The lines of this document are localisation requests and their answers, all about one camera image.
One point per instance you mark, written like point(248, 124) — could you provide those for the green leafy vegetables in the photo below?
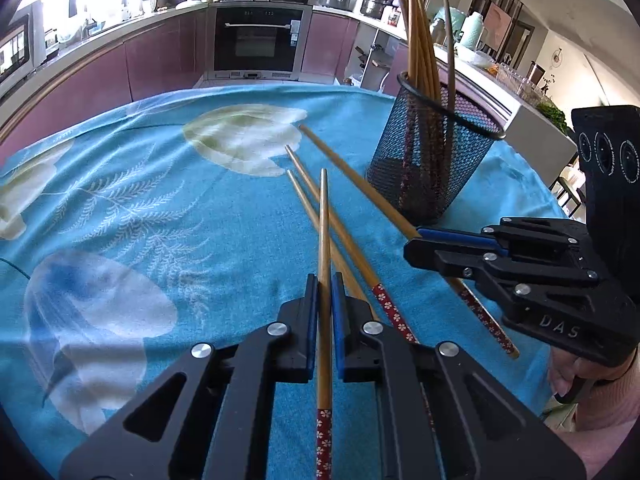
point(554, 117)

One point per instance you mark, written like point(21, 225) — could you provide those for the blue floral tablecloth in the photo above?
point(175, 200)

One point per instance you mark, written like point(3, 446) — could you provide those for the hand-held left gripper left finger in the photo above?
point(311, 330)

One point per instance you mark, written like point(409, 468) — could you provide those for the pink wall picture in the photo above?
point(497, 21)

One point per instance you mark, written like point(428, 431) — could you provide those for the pink base cabinets by window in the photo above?
point(100, 75)

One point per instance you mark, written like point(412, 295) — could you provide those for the clear plastic container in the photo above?
point(517, 82)

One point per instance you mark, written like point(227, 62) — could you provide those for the black mesh utensil holder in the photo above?
point(450, 170)

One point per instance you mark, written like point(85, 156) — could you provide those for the silver countertop oven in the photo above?
point(17, 55)

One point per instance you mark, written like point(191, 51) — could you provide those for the steel cooking pot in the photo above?
point(376, 4)

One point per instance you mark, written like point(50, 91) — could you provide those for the pink base cabinets under rack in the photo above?
point(325, 45)

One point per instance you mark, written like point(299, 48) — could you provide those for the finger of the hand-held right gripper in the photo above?
point(450, 236)
point(450, 260)

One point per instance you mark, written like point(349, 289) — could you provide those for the mint green kettle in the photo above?
point(440, 22)

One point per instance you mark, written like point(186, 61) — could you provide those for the black built-in oven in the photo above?
point(250, 40)

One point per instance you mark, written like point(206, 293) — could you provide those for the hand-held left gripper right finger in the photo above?
point(340, 330)

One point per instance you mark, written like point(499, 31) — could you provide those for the mint green thermos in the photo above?
point(472, 30)

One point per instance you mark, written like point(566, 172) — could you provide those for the gas stove top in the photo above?
point(265, 0)

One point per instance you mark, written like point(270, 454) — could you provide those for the person's right hand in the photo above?
point(562, 372)

